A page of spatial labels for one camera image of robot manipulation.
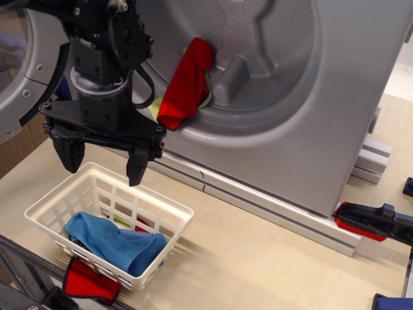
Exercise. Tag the black blue clamp at edge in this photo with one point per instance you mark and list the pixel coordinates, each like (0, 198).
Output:
(408, 187)

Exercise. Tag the red cloth under basket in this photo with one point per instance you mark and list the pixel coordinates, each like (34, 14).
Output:
(80, 281)

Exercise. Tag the red cloth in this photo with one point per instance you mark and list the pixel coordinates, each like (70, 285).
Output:
(80, 281)
(142, 227)
(187, 87)

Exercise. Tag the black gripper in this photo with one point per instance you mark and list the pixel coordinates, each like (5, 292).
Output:
(136, 134)

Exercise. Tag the blue clamp pad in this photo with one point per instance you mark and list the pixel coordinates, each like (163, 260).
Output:
(381, 302)

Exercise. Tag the grey toy laundry machine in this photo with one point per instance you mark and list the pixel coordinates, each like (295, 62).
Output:
(295, 85)

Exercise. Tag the yellow-green cloth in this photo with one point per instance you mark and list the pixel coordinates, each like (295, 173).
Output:
(206, 97)

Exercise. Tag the red black bar clamp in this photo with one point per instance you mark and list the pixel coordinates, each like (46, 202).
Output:
(377, 223)

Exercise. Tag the round grey machine door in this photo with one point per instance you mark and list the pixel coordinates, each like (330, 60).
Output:
(34, 51)

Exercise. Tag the green cloth in basket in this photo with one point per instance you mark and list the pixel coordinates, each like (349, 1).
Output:
(122, 222)

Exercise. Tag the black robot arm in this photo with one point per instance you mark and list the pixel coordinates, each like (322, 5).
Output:
(109, 46)

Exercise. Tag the blue cloth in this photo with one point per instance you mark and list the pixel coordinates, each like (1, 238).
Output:
(130, 251)

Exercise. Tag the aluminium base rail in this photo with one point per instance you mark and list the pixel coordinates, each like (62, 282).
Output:
(258, 206)

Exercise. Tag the red cloth in basket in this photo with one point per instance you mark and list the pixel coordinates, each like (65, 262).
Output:
(142, 227)

